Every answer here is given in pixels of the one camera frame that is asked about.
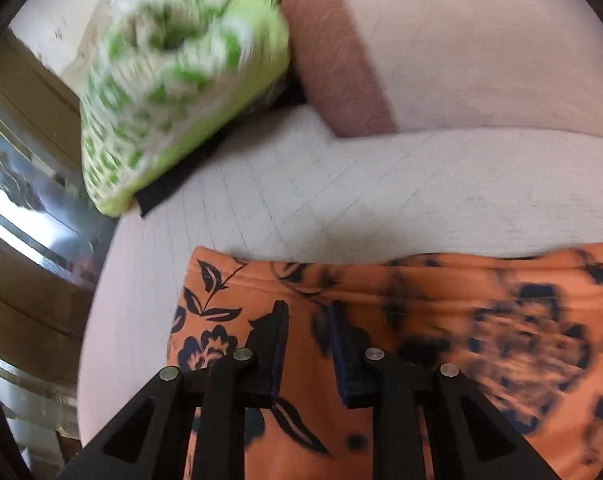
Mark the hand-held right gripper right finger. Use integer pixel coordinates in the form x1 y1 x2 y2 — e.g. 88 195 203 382
331 301 562 480

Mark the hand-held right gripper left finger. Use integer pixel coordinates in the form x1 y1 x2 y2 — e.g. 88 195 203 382
58 300 289 480

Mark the orange floral garment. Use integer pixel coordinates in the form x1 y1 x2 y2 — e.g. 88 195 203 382
167 242 603 480

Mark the black cloth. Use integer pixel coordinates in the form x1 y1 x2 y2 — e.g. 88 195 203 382
137 80 307 218

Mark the green checkered quilt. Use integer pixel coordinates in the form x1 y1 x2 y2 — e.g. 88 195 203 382
80 0 309 218

